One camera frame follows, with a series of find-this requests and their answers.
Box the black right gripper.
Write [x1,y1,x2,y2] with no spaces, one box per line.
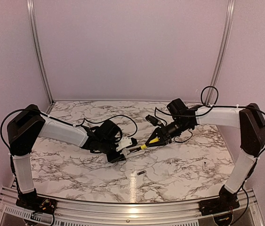
[145,119,192,147]

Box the yellow handled screwdriver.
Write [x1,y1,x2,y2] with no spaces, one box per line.
[129,138,160,153]

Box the white remote control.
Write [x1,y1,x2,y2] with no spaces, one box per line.
[123,149,145,159]

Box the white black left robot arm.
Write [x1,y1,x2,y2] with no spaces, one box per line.
[4,104,164,213]

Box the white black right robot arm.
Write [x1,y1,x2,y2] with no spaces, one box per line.
[145,98,265,211]

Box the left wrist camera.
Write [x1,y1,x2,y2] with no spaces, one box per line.
[116,137,137,152]

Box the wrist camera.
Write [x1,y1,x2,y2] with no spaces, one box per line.
[116,137,137,152]
[145,114,163,126]

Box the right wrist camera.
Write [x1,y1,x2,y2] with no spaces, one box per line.
[145,114,163,126]

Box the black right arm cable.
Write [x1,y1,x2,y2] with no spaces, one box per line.
[200,86,265,158]

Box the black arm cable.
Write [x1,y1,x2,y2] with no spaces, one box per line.
[0,110,139,177]
[200,86,265,158]

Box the aluminium right corner post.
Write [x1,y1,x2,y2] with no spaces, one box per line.
[207,0,236,102]

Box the aluminium corner post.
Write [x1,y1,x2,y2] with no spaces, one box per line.
[207,0,236,102]
[26,0,54,105]

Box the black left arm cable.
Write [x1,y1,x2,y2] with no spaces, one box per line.
[0,110,139,177]

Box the aluminium front frame rail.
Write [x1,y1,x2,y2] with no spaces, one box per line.
[0,187,265,226]

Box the aluminium left corner post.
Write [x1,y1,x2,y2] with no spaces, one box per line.
[26,0,54,105]

